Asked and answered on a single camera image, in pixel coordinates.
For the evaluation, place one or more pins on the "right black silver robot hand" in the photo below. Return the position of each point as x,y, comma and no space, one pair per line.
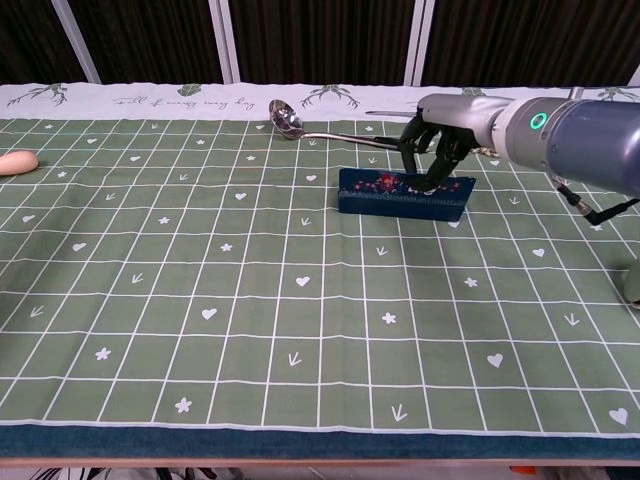
460,112

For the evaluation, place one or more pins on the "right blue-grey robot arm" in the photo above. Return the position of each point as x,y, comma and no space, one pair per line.
585,140

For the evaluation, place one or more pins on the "black orange screwdriver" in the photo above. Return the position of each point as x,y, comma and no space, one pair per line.
387,113

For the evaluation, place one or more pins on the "green checked tablecloth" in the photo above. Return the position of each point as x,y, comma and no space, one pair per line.
200,280

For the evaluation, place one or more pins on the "small wooden mallet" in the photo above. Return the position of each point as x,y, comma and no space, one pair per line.
17,163

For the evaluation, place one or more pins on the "white partition post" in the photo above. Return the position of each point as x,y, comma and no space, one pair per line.
419,40
223,40
75,40
635,75

